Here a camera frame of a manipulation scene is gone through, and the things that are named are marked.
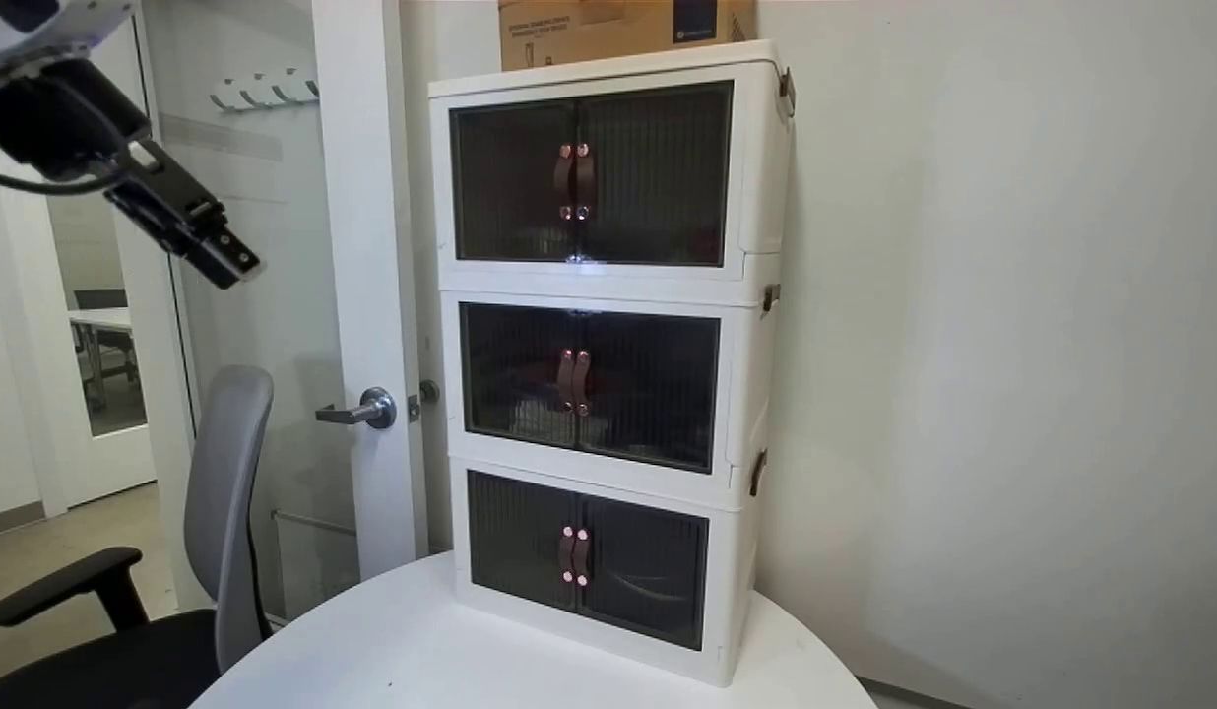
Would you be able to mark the white three-tier storage cabinet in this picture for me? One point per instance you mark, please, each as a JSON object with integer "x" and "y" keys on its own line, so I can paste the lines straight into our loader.
{"x": 749, "y": 394}

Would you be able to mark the dark ribbed cabinet door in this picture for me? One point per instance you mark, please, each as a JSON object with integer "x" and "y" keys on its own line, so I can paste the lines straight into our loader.
{"x": 514, "y": 539}
{"x": 514, "y": 375}
{"x": 658, "y": 178}
{"x": 647, "y": 574}
{"x": 511, "y": 182}
{"x": 652, "y": 394}

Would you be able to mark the white wall coat hooks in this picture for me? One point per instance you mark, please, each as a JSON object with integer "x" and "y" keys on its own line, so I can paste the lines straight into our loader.
{"x": 265, "y": 92}

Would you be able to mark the grey black office chair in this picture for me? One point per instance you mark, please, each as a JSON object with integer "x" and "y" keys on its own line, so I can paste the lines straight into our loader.
{"x": 226, "y": 498}

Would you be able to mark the small dark rectangular object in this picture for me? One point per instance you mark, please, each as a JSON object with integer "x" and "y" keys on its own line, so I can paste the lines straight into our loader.
{"x": 694, "y": 19}

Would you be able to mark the background office desk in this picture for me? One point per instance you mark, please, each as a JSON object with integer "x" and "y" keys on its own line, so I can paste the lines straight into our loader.
{"x": 107, "y": 320}

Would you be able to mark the brown cardboard box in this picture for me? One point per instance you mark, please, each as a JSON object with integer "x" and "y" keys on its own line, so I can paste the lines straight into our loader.
{"x": 579, "y": 31}

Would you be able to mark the white framed glass door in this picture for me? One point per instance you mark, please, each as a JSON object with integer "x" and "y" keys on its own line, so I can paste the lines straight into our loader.
{"x": 365, "y": 261}

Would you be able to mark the dark cabinet side latch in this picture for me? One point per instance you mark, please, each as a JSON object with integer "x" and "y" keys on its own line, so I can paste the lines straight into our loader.
{"x": 770, "y": 299}
{"x": 756, "y": 476}
{"x": 786, "y": 98}

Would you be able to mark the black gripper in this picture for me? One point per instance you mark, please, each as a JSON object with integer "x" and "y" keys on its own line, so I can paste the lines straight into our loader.
{"x": 157, "y": 199}

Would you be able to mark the silver door lever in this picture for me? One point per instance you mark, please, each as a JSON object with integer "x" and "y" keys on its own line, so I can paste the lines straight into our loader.
{"x": 365, "y": 412}

